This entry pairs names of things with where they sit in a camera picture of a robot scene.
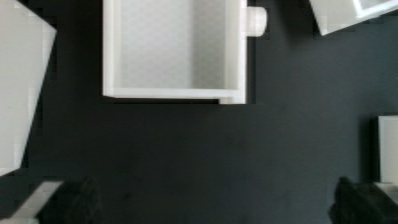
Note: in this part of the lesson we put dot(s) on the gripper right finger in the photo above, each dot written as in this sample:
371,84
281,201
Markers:
364,203

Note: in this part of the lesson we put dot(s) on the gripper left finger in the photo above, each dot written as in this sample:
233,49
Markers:
62,203

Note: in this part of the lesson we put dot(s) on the white drawer with knob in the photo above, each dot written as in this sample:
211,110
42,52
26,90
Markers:
174,48

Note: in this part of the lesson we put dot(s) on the white drawer without knob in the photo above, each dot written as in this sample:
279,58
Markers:
339,13

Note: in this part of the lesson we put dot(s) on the large white drawer cabinet box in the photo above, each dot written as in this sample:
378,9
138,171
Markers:
26,38

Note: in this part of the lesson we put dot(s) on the white right rail bar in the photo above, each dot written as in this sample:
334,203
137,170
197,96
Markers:
387,145

